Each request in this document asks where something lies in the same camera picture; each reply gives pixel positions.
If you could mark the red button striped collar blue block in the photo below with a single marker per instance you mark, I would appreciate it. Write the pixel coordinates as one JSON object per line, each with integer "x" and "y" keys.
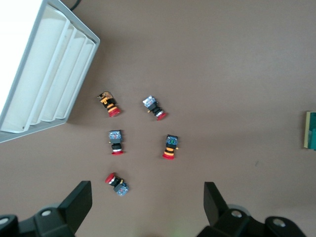
{"x": 170, "y": 148}

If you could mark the brown paper table cover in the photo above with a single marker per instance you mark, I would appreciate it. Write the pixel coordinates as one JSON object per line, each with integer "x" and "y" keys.
{"x": 209, "y": 61}

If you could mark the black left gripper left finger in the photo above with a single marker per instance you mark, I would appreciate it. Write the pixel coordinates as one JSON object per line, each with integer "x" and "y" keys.
{"x": 71, "y": 209}

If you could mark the white slotted storage box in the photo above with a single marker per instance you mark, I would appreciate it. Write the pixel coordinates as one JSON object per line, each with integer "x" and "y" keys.
{"x": 49, "y": 74}

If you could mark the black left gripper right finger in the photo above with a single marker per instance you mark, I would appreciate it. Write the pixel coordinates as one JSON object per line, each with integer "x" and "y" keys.
{"x": 217, "y": 209}

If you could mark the red button striped collar orange block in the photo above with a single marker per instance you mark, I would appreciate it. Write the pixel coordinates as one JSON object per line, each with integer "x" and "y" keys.
{"x": 108, "y": 103}

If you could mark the red mushroom button blue block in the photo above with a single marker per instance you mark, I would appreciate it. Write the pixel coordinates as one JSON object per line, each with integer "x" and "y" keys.
{"x": 153, "y": 106}
{"x": 115, "y": 138}
{"x": 121, "y": 188}

